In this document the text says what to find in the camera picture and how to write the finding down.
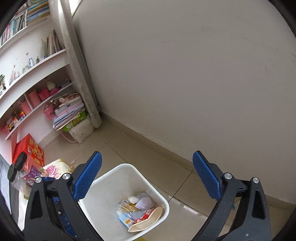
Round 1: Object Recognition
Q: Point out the clear plastic bottle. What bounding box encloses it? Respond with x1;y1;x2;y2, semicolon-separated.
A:
115;200;139;217

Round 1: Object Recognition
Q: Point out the light blue snack packet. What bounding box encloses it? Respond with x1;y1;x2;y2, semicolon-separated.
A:
118;211;140;228

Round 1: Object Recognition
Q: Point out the red instant noodle bowl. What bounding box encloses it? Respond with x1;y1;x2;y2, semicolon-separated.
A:
128;206;163;232

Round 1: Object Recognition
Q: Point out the long blue carton box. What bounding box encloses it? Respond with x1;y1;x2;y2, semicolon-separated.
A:
45;193;77;240

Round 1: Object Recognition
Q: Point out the white tissue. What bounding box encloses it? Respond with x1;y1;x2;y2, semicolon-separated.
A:
128;192;154;210

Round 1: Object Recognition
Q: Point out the white plastic trash bin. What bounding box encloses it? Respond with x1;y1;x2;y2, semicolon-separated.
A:
78;164;170;240

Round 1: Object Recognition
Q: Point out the clear jar black lid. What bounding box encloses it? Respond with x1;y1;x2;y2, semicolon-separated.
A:
7;164;27;194

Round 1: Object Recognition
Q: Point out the purple label nut jar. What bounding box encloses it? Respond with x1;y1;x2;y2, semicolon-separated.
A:
15;152;42;187

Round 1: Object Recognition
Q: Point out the floral tablecloth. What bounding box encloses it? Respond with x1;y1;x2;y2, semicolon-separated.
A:
17;159;75;231

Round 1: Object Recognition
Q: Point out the red gift box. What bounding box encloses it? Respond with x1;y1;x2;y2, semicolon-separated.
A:
13;134;45;173

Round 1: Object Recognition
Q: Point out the white woven bag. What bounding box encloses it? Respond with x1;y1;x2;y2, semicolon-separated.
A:
69;117;94;144

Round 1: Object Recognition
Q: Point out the pink plastic basket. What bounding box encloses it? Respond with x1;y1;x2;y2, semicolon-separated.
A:
44;105;55;120

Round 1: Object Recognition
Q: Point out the stack of books and papers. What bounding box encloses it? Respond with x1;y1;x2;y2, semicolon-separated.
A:
50;92;88;132

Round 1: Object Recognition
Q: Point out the pink storage cup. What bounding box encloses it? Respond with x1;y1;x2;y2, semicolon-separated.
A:
28;89;42;108

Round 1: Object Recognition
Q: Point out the white pink bookshelf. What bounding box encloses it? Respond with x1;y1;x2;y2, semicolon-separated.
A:
1;1;73;163

